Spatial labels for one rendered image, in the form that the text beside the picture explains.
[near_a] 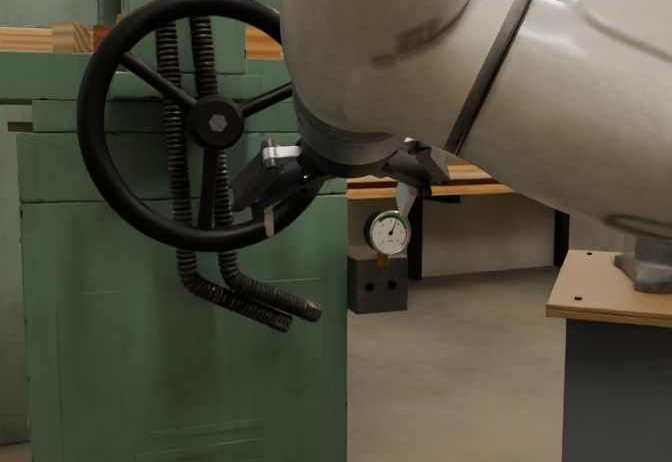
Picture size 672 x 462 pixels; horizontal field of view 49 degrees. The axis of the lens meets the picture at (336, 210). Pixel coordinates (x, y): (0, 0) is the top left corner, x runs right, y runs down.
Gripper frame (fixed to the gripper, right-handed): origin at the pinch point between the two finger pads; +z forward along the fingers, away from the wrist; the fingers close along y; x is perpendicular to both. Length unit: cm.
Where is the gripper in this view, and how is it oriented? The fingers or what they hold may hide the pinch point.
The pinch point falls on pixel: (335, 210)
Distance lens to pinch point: 73.3
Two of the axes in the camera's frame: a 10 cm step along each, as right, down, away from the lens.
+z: -0.6, 3.5, 9.4
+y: -9.8, 1.3, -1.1
